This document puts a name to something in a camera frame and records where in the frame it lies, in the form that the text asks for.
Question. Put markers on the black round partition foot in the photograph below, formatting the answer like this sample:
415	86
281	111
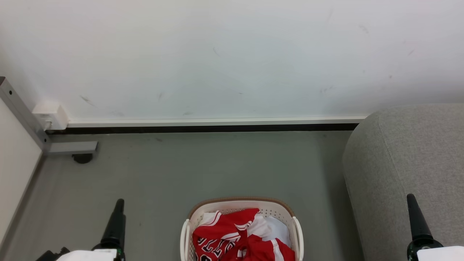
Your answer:
82	158

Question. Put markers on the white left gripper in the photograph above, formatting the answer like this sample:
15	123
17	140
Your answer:
90	255

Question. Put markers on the grey fabric sofa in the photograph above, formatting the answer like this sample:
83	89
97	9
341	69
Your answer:
398	163

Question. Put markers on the white cloth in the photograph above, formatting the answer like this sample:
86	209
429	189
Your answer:
280	229

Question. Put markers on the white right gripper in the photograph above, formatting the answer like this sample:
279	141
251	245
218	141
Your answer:
436	253

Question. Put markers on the white plastic junction box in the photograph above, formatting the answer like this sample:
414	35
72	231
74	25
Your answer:
50	114

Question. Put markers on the white perforated laundry basket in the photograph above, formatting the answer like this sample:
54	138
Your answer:
224	206

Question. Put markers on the white baseboard strip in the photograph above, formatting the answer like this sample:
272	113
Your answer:
217	121

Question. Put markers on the red and white jersey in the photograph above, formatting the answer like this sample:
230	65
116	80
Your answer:
235	239

